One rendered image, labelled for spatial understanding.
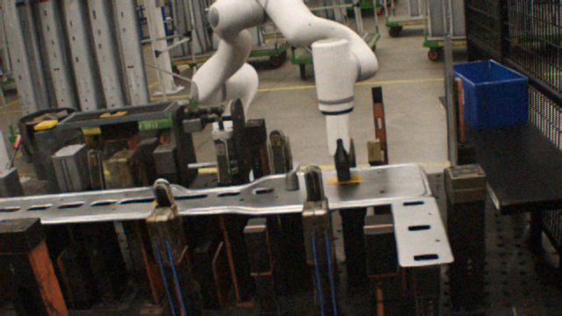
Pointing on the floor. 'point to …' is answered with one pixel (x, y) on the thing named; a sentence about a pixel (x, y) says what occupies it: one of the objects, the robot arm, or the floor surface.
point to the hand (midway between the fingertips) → (343, 170)
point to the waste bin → (37, 130)
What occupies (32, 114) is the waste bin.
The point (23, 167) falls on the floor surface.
